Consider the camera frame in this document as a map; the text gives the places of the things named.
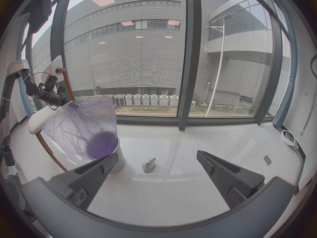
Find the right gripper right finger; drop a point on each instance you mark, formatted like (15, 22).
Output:
(232, 182)

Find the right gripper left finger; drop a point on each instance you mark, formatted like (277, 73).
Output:
(81, 182)

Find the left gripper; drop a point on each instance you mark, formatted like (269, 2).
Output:
(57, 99)

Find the purple plastic bag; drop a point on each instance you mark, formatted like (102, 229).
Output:
(81, 125)

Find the white paper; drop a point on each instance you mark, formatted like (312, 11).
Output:
(149, 164)

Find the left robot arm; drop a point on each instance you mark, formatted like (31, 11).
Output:
(8, 90)

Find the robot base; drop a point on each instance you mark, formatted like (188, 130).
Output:
(12, 192)

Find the white trash bin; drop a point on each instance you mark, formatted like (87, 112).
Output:
(121, 157)

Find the white cushioned wooden chair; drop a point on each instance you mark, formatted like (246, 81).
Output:
(37, 123)

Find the white shallow basin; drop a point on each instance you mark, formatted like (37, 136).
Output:
(288, 137)

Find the blue-green curtain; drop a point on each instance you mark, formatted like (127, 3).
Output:
(281, 119)

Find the window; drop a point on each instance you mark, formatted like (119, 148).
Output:
(192, 58)

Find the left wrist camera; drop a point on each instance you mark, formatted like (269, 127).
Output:
(62, 90)

